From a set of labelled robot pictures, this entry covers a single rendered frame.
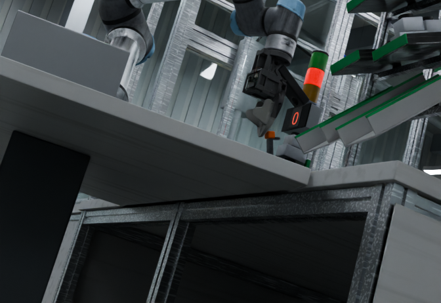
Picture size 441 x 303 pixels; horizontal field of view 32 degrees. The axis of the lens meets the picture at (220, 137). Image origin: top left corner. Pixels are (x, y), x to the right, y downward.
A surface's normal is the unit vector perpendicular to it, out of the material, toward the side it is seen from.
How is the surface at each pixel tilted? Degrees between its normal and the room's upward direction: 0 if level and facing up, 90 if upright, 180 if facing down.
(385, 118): 90
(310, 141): 90
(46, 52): 90
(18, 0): 90
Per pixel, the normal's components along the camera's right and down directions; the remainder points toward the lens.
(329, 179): -0.85, -0.36
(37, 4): 0.60, -0.05
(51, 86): 0.30, -0.18
